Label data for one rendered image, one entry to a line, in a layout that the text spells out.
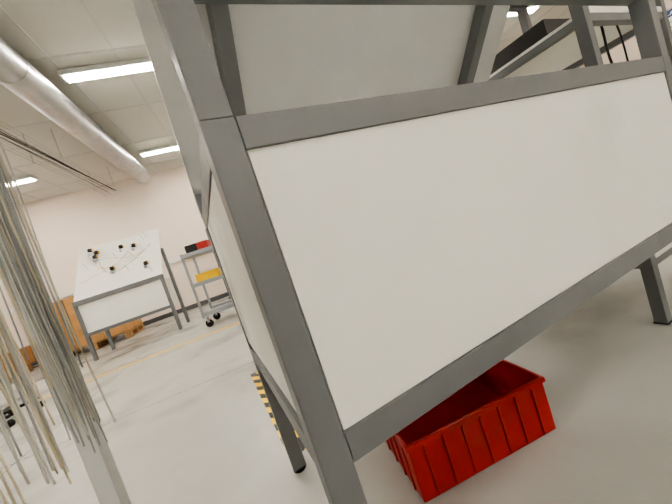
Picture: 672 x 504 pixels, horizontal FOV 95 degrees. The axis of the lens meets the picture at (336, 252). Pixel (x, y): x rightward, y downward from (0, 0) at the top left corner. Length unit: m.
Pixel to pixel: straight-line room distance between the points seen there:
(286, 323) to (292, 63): 0.76
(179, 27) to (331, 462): 0.52
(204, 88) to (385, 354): 0.39
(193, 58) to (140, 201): 8.10
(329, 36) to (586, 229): 0.78
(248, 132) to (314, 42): 0.63
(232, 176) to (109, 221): 8.27
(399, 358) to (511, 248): 0.28
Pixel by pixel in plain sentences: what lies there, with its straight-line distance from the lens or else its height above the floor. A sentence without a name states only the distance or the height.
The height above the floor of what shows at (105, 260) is 1.35.
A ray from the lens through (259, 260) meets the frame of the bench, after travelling 0.36.
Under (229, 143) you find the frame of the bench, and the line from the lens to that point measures 0.39.
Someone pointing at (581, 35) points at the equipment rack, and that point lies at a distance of 1.43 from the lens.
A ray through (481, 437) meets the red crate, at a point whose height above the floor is 0.08.
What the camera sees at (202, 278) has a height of 0.62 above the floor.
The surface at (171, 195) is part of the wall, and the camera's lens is 8.37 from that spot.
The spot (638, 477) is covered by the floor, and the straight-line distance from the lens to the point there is 0.95.
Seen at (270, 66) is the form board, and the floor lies 1.10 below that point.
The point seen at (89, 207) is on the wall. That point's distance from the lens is 8.80.
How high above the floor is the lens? 0.64
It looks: 3 degrees down
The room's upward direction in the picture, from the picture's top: 18 degrees counter-clockwise
